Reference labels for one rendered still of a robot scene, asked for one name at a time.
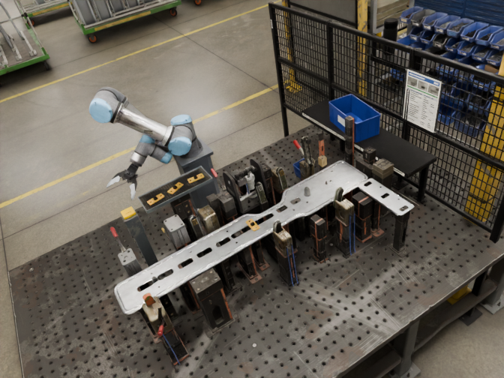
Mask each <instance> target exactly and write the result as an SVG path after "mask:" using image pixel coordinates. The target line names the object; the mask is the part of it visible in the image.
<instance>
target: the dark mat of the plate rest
mask: <svg viewBox="0 0 504 378"><path fill-rule="evenodd" d="M200 173H202V174H203V175H204V178H201V179H199V180H197V181H194V182H192V183H189V182H188V179H189V178H192V177H194V176H197V175H199V174H200ZM209 179H211V177H210V176H209V175H208V174H207V173H206V172H205V171H204V170H203V169H202V168H201V167H200V168H199V169H196V170H194V171H193V172H190V173H188V174H187V175H184V176H182V177H181V178H178V179H176V180H174V181H171V182H170V183H168V184H165V185H164V186H162V187H159V188H158V189H156V190H153V191H152V192H150V193H147V194H145V195H143V196H141V197H139V199H140V201H141V202H142V204H143V205H144V206H145V208H146V210H149V209H151V208H153V207H155V206H157V205H159V204H161V203H163V202H165V201H167V200H169V199H171V198H173V197H175V196H177V195H179V194H181V193H183V192H185V191H187V190H189V189H191V188H193V187H195V186H197V185H199V184H201V183H203V182H205V181H207V180H209ZM178 182H180V183H182V184H183V186H182V187H180V188H179V189H178V190H177V191H176V192H175V193H173V194H171V193H168V192H167V191H168V190H169V189H171V188H172V187H173V186H175V185H176V184H177V183H178ZM158 194H163V195H164V198H162V199H160V200H158V201H157V202H155V203H154V204H152V205H149V204H148V203H147V201H149V200H150V199H152V198H153V197H156V196H157V195H158Z"/></svg>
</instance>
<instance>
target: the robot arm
mask: <svg viewBox="0 0 504 378"><path fill-rule="evenodd" d="M89 112H90V114H91V117H92V118H93V119H94V120H95V121H97V122H100V123H107V122H110V123H113V124H115V123H119V124H122V125H124V126H127V127H129V128H132V129H134V130H135V131H139V132H140V133H142V134H145V135H142V137H141V139H140V141H139V142H138V144H137V146H136V148H135V150H134V152H133V153H131V154H132V156H131V159H130V162H131V163H132V164H131V165H130V166H129V167H128V168H127V169H125V170H124V171H122V172H119V173H117V174H116V175H115V176H114V177H113V178H112V179H111V181H110V182H109V183H108V185H107V186H106V188H108V187H109V186H110V185H113V184H114V183H115V182H119V181H120V178H123V179H122V180H123V181H124V180H125V181H127V183H129V182H132V184H131V185H130V189H131V192H130V193H131V200H133V199H134V197H135V193H136V189H137V176H138V175H139V174H137V173H136V172H137V170H138V168H139V167H142V165H143V164H144V163H145V161H146V158H147V157H148V156H150V157H152V158H154V159H156V160H158V161H160V162H162V163H165V164H168V163H169V162H170V161H171V159H172V157H173V155H178V156H179V157H180V158H185V159H188V158H194V157H196V156H197V155H199V154H200V153H201V152H202V151H203V146H202V143H201V142H200V141H199V140H198V139H197V135H196V133H195V130H194V125H193V122H192V120H191V117H190V116H189V115H177V116H176V117H174V118H172V119H171V121H170V122H171V125H172V126H169V127H167V126H165V125H163V124H160V123H158V122H156V121H153V120H151V119H150V118H147V117H145V116H144V115H143V114H142V113H141V112H140V111H139V110H138V109H136V108H135V107H134V106H133V105H132V104H131V103H129V102H128V99H127V98H126V97H125V96H124V95H123V94H122V93H121V92H119V91H117V90H116V89H114V88H110V87H103V88H101V89H99V90H98V91H97V93H96V95H95V96H94V99H93V100H92V101H91V103H90V107H89ZM155 143H157V144H155Z"/></svg>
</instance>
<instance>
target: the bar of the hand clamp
mask: <svg viewBox="0 0 504 378"><path fill-rule="evenodd" d="M301 144H302V148H303V152H304V159H305V162H307V164H308V167H309V163H308V159H309V160H310V161H311V163H310V164H311V165H314V163H313V158H312V154H311V147H310V144H311V139H309V138H308V136H304V137H302V138H301Z"/></svg>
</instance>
